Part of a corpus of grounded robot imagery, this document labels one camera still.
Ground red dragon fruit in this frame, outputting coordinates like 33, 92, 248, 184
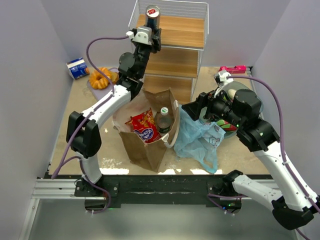
216, 119, 237, 133

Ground red bull can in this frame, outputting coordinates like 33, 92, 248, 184
145, 5, 161, 29

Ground light blue plastic bag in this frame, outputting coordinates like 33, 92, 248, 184
174, 105, 226, 174

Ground green label water bottle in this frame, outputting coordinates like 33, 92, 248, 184
155, 107, 174, 136

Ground brown paper grocery bag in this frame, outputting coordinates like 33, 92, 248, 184
112, 89, 180, 172

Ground red candy bag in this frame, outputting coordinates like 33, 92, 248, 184
125, 108, 161, 144

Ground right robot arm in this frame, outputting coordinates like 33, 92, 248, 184
181, 89, 320, 230

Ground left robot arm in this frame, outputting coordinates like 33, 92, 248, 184
66, 26, 162, 184

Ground clear green food container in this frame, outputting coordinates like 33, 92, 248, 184
221, 81, 264, 130

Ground white radish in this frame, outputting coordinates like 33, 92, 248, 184
227, 88, 237, 101

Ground pink box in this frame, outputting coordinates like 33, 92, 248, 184
219, 65, 247, 75

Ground bread slice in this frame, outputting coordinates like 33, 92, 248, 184
109, 71, 119, 85

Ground glazed bundt cake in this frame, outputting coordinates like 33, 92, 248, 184
89, 67, 112, 90

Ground lavender cutting board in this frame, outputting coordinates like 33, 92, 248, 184
87, 67, 118, 100

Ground blue white milk carton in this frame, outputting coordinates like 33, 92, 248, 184
66, 57, 90, 80

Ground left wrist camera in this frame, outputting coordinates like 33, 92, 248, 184
126, 26, 152, 46

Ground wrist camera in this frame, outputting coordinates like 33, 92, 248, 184
126, 26, 152, 46
214, 69, 234, 97

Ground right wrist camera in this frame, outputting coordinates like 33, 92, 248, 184
214, 69, 234, 97

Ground white wire wooden shelf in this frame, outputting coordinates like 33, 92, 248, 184
128, 0, 209, 104

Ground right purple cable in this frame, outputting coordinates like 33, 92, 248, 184
207, 74, 320, 240

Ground purple cable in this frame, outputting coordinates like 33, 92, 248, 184
51, 35, 131, 214
207, 74, 320, 240

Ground black base frame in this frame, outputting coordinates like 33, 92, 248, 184
74, 172, 276, 216

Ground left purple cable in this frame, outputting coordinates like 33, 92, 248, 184
51, 35, 131, 214

